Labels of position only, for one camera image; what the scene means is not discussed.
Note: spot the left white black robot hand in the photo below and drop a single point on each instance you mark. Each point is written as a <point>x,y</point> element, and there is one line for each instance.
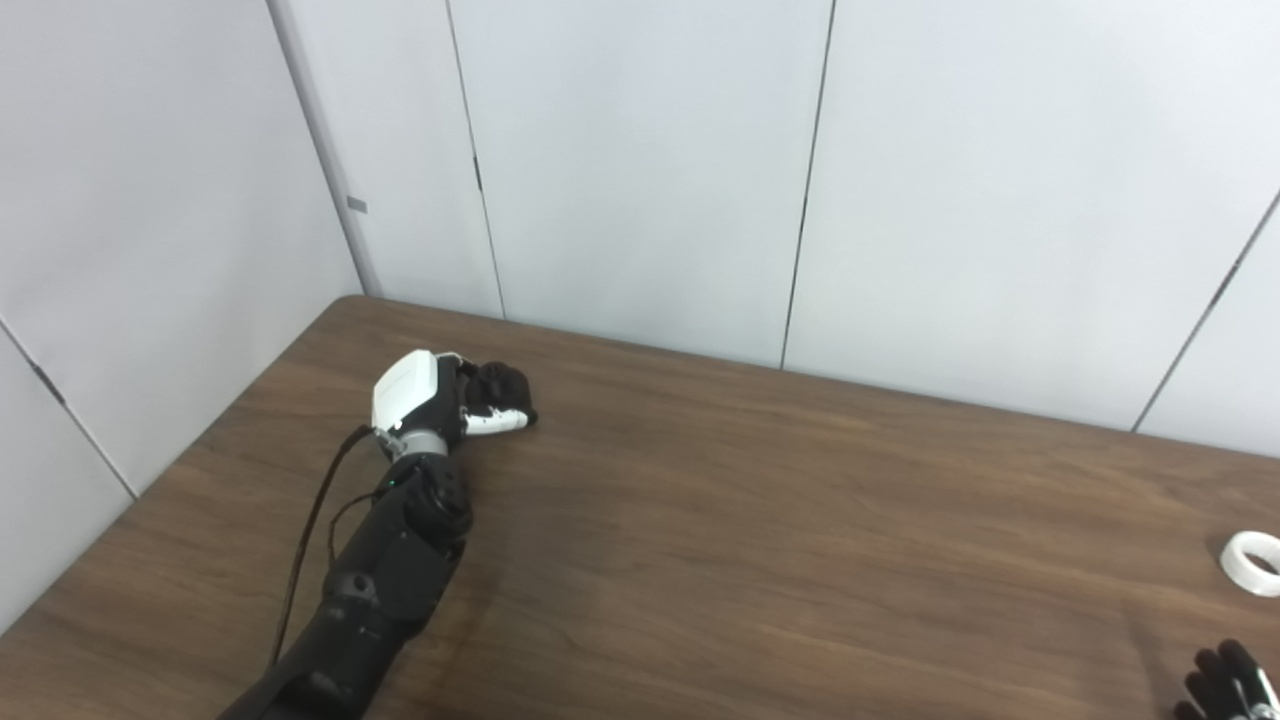
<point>410,390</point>

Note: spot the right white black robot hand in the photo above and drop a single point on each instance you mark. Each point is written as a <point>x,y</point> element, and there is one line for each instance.
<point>1235,690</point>

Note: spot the round black plastic part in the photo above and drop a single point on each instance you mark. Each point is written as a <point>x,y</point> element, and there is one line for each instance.
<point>500,385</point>

